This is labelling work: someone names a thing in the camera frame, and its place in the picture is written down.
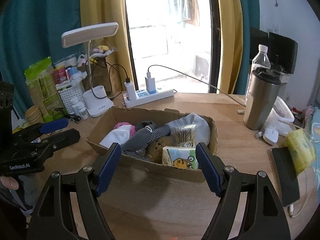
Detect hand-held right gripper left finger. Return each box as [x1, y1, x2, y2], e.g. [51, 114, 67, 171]
[26, 142, 122, 240]

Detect cartoon printed tissue pack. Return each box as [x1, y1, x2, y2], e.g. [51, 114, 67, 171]
[162, 146, 199, 170]

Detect white charger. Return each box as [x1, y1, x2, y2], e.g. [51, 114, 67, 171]
[145, 72, 156, 92]

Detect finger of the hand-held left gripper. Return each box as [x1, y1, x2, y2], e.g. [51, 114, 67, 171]
[12, 118, 69, 144]
[31, 128, 81, 152]

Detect stack of brown paper cups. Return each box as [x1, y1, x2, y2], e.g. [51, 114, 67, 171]
[24, 105, 43, 123]

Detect black flashlight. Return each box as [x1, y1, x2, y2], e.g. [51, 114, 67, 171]
[66, 114, 82, 124]

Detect bag of cotton swabs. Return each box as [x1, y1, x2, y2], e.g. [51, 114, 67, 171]
[172, 124, 197, 147]

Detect green snack package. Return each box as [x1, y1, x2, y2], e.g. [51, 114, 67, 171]
[24, 56, 66, 123]

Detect white desk lamp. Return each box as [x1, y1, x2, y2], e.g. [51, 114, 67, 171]
[61, 22, 119, 118]

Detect brown spotted sponge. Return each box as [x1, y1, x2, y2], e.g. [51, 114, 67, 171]
[145, 137, 175, 164]

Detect black monitor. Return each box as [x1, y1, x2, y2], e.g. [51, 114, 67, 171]
[250, 27, 298, 75]

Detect large white pill bottle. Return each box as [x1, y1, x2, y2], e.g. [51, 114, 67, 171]
[70, 97, 80, 117]

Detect short white cable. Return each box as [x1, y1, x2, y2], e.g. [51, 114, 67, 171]
[287, 204, 303, 218]

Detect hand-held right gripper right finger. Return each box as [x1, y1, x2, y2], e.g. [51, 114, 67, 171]
[195, 142, 292, 240]

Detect teal curtain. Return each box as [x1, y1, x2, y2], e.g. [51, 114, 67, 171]
[0, 0, 88, 120]
[236, 0, 260, 95]

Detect clear plastic bag with barcode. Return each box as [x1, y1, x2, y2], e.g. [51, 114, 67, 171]
[166, 113, 211, 147]

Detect white computer mouse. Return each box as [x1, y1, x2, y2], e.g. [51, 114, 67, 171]
[260, 127, 280, 145]

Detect white perforated basket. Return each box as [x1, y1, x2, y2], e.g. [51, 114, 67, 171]
[58, 84, 87, 117]

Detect hanging clothes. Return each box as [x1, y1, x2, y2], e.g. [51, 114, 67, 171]
[166, 0, 202, 27]

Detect black charging cable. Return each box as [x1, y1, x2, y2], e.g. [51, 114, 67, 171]
[90, 57, 132, 100]

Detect dotted grey sock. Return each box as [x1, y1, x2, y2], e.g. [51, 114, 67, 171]
[122, 125, 173, 160]

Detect person's left hand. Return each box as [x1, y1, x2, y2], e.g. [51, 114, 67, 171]
[0, 175, 20, 190]

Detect small green label pill bottle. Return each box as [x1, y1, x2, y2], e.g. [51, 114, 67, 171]
[76, 102, 89, 120]

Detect clear water bottle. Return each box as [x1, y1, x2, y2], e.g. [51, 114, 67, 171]
[246, 44, 272, 105]

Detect dark grey sock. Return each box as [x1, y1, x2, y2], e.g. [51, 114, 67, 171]
[121, 120, 160, 155]

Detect outdoor air conditioner unit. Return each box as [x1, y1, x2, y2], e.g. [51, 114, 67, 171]
[195, 54, 210, 77]

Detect black smartphone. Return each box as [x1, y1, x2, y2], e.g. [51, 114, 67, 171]
[271, 146, 300, 207]

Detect white plastic container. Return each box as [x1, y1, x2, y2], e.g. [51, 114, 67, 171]
[265, 96, 295, 137]

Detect cardboard box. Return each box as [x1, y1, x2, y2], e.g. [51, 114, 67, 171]
[86, 106, 218, 183]

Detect steel tumbler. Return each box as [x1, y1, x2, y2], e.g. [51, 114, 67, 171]
[243, 67, 282, 130]

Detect crumpled white plastic bag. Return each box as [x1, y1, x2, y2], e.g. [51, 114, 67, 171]
[69, 71, 88, 87]

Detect yellow tissue pack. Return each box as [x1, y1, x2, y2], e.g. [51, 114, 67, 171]
[284, 129, 317, 177]

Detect yellow curtain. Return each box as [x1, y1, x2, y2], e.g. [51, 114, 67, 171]
[80, 0, 137, 98]
[214, 0, 247, 95]

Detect blue and white box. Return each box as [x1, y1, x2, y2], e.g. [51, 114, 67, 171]
[65, 66, 78, 79]

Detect bag of plush toys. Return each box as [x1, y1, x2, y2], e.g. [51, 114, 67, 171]
[76, 45, 117, 67]

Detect white power strip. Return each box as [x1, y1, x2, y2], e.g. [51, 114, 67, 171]
[122, 86, 175, 109]

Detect pink and white sock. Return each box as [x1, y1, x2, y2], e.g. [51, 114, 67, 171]
[99, 122, 137, 148]

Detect black door frame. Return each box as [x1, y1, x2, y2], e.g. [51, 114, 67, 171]
[206, 0, 222, 93]

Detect brown paper bag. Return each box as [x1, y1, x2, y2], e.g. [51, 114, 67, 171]
[89, 57, 115, 95]

